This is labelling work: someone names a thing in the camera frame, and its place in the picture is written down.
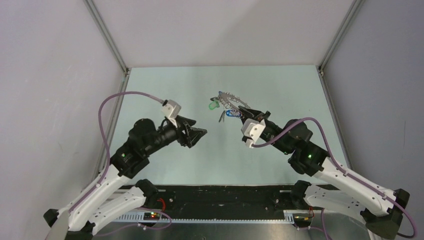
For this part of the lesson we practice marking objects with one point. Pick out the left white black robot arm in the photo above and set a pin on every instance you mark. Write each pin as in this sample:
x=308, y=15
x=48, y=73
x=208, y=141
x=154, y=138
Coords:
x=91, y=211

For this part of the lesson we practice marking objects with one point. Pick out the right small circuit board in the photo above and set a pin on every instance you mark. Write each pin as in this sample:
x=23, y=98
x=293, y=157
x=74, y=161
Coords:
x=302, y=219

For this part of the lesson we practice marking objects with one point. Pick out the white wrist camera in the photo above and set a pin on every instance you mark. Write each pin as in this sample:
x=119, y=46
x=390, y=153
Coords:
x=170, y=109
x=252, y=130

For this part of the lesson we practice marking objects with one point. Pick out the large metal keyring with keys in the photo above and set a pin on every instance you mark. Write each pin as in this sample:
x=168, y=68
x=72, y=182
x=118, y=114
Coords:
x=228, y=101

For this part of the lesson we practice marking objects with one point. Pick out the aluminium frame post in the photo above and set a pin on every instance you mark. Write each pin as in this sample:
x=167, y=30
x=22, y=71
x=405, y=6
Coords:
x=340, y=33
x=104, y=31

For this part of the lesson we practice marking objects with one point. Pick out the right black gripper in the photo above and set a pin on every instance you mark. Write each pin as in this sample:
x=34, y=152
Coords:
x=255, y=114

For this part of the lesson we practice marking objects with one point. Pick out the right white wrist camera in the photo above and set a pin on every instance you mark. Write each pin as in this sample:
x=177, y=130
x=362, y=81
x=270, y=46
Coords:
x=252, y=130

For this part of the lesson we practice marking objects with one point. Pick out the small circuit board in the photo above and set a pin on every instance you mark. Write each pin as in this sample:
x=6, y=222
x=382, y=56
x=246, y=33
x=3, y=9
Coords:
x=151, y=216
x=302, y=219

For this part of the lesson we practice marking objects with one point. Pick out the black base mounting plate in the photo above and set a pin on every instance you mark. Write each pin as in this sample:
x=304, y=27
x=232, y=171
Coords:
x=225, y=202

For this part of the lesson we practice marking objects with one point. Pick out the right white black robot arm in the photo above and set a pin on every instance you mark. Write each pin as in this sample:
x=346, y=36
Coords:
x=380, y=209

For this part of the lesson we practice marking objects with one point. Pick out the left aluminium frame post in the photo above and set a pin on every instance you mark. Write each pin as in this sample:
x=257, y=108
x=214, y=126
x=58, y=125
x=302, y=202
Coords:
x=104, y=31

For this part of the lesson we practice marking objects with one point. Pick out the grey slotted cable duct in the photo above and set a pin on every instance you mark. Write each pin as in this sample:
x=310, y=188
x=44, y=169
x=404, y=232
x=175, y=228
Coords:
x=141, y=217

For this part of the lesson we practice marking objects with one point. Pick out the right aluminium frame post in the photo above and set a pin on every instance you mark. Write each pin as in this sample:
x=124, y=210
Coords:
x=340, y=33

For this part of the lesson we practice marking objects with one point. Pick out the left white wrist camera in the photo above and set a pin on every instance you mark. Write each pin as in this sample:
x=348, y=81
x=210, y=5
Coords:
x=170, y=109

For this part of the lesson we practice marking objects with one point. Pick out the left small circuit board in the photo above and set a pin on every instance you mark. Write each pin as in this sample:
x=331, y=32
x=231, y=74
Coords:
x=151, y=216

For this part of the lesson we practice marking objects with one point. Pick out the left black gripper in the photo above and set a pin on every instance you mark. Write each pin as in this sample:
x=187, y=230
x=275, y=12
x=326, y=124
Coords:
x=192, y=135

